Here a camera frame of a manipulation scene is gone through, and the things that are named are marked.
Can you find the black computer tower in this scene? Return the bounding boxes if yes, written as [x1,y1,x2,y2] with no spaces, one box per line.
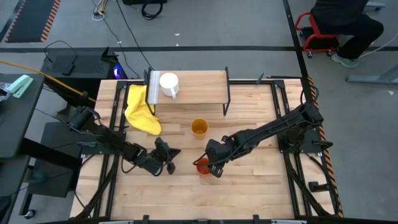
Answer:
[41,46,128,110]

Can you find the small black device with cable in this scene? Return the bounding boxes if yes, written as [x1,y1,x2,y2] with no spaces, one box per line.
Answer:
[44,40,78,77]

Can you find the white cable bundle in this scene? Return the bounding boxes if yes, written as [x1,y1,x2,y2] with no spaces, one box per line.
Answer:
[91,0,108,22]

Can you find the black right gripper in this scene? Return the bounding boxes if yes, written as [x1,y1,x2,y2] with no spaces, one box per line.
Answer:
[205,138,238,179]

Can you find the black base platform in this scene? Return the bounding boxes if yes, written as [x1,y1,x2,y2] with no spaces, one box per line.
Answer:
[19,121,82,218]

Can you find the clear plastic bag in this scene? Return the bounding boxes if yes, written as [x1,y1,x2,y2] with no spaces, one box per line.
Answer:
[0,82,13,102]

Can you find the black desk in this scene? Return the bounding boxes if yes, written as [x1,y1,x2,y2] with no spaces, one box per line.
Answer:
[0,73,46,159]

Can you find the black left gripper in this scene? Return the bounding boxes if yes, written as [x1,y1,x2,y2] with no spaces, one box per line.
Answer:
[139,136,182,177]

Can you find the white mug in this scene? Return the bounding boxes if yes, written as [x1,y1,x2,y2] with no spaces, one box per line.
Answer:
[159,72,180,100]

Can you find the orange plastic cup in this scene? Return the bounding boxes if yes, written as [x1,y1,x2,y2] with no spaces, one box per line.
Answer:
[195,157,211,177]

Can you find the person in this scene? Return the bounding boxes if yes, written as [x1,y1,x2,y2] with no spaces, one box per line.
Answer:
[310,0,385,69]

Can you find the coiled black cable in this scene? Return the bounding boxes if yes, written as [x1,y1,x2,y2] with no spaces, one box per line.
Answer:
[141,2,164,21]

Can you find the black hazard-striped floor mat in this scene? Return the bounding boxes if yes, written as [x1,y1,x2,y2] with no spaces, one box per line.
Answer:
[4,0,62,44]

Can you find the red rolling stool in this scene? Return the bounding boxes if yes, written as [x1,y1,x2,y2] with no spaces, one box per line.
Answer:
[294,11,340,58]

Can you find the yellow cloth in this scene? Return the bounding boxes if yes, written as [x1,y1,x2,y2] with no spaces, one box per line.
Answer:
[124,83,163,136]

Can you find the grey table leg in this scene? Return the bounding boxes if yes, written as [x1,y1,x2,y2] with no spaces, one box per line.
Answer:
[345,63,398,85]

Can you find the yellow cable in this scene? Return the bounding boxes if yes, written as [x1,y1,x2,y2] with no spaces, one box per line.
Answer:
[0,60,96,103]

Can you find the wooden shelf with black legs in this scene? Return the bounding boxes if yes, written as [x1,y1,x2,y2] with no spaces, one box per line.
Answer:
[143,65,233,116]

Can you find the mint green stapler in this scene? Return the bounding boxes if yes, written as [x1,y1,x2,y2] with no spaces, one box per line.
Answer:
[6,74,34,99]

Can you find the black aluminium table frame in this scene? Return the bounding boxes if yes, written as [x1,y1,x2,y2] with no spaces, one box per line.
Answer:
[74,79,340,224]

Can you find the yellow plastic cup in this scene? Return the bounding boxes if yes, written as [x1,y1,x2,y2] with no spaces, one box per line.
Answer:
[190,118,210,140]

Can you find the black clamp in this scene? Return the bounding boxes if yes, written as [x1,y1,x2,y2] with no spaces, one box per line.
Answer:
[308,180,331,192]

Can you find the long black floor cable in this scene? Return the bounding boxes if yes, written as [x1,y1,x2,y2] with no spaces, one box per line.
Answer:
[115,0,154,71]

